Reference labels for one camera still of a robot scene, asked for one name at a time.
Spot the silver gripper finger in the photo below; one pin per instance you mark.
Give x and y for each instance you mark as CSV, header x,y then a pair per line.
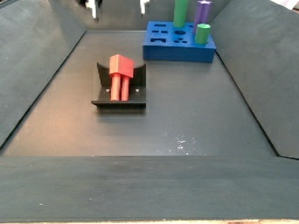
x,y
93,4
145,6

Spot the red three prong object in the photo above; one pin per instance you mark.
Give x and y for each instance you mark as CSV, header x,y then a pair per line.
x,y
121,73

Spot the blue foam peg board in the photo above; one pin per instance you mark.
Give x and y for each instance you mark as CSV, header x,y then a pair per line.
x,y
170,43

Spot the tall green cylinder peg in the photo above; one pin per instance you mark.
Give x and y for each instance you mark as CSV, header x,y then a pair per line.
x,y
179,13

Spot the purple star peg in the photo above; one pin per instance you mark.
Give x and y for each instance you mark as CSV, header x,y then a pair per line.
x,y
202,13

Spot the short green hexagon peg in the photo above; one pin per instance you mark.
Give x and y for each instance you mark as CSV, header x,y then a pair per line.
x,y
203,31

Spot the black fixture bracket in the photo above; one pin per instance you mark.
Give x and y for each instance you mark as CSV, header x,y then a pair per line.
x,y
131,92

